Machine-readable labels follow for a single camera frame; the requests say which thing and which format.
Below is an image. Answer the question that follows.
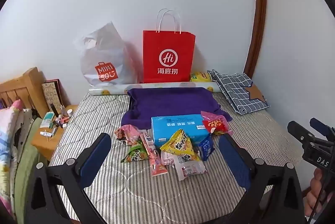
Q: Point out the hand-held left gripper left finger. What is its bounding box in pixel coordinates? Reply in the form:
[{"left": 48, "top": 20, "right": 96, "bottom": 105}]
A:
[{"left": 26, "top": 132, "right": 112, "bottom": 224}]

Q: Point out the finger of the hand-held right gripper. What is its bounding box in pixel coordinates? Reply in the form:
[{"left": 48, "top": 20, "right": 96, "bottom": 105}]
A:
[
  {"left": 287, "top": 121, "right": 314, "bottom": 144},
  {"left": 309, "top": 117, "right": 335, "bottom": 137}
]

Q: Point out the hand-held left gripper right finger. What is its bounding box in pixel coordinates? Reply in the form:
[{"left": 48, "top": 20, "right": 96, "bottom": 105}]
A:
[{"left": 218, "top": 133, "right": 305, "bottom": 224}]

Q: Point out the small blue snack packet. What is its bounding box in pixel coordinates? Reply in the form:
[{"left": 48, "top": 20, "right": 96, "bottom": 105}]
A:
[{"left": 198, "top": 134, "right": 215, "bottom": 161}]

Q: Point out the red and pink snack packet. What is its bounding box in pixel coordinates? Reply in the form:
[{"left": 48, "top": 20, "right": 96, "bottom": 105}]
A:
[{"left": 202, "top": 119, "right": 232, "bottom": 135}]

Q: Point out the green triangular snack packet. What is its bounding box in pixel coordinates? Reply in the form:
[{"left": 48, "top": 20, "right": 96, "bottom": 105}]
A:
[{"left": 121, "top": 141, "right": 149, "bottom": 164}]

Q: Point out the yellow triangular snack packet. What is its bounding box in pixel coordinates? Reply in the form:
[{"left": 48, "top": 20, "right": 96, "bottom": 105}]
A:
[
  {"left": 178, "top": 151, "right": 201, "bottom": 162},
  {"left": 160, "top": 129, "right": 201, "bottom": 158}
]

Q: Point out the pale pink pastry packet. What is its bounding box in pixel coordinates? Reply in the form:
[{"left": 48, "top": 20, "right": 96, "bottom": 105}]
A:
[{"left": 175, "top": 155, "right": 207, "bottom": 181}]

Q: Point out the long pink snack packet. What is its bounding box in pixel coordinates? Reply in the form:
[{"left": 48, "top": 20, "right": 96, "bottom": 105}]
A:
[{"left": 139, "top": 130, "right": 168, "bottom": 177}]

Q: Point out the white snack packet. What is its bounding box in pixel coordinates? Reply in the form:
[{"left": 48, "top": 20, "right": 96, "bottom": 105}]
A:
[{"left": 160, "top": 150, "right": 181, "bottom": 167}]

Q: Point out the purple towel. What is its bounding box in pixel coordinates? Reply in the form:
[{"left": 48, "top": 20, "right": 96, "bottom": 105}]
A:
[{"left": 121, "top": 87, "right": 233, "bottom": 133}]

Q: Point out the person's right hand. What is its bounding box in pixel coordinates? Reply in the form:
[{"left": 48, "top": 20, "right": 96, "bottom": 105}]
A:
[{"left": 305, "top": 169, "right": 335, "bottom": 217}]

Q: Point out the striped bed mattress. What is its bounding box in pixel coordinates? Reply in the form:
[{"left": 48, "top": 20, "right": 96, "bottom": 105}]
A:
[{"left": 48, "top": 92, "right": 304, "bottom": 224}]

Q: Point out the wooden nightstand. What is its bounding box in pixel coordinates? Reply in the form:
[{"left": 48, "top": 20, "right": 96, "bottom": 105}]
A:
[{"left": 31, "top": 104, "right": 79, "bottom": 162}]

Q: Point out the green and white tube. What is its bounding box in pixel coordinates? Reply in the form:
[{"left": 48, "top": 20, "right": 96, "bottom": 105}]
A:
[{"left": 40, "top": 112, "right": 55, "bottom": 128}]

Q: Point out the blue tissue pack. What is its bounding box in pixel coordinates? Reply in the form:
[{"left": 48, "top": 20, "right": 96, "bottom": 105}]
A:
[{"left": 151, "top": 115, "right": 214, "bottom": 147}]

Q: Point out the printed paper roll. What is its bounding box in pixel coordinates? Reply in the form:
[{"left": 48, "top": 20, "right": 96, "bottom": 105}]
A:
[{"left": 88, "top": 82, "right": 223, "bottom": 96}]

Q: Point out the blue plaid cloth with star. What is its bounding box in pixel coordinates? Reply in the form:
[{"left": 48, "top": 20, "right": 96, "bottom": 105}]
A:
[{"left": 207, "top": 70, "right": 271, "bottom": 115}]

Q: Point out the green blanket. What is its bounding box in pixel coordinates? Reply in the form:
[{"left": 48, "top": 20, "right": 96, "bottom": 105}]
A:
[{"left": 14, "top": 119, "right": 45, "bottom": 224}]

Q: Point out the patterned notebook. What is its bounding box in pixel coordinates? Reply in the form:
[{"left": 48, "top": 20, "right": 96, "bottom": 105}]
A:
[{"left": 41, "top": 81, "right": 61, "bottom": 112}]

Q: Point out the colourful pillow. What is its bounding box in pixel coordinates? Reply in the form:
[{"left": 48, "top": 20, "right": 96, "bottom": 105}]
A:
[{"left": 0, "top": 99, "right": 25, "bottom": 214}]

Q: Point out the yellow bag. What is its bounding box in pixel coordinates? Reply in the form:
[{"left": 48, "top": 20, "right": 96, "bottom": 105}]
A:
[{"left": 190, "top": 71, "right": 212, "bottom": 82}]

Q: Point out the wooden headboard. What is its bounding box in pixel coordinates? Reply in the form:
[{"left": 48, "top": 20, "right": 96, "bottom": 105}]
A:
[{"left": 0, "top": 67, "right": 49, "bottom": 120}]

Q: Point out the white plastic shopping bag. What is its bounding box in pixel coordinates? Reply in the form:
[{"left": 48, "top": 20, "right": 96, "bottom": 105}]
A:
[{"left": 74, "top": 21, "right": 143, "bottom": 85}]

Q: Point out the red paper bag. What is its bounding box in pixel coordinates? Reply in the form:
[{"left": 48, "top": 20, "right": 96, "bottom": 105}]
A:
[{"left": 143, "top": 8, "right": 196, "bottom": 83}]

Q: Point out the brown wooden door frame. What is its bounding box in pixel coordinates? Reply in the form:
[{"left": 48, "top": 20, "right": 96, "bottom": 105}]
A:
[{"left": 245, "top": 0, "right": 267, "bottom": 78}]

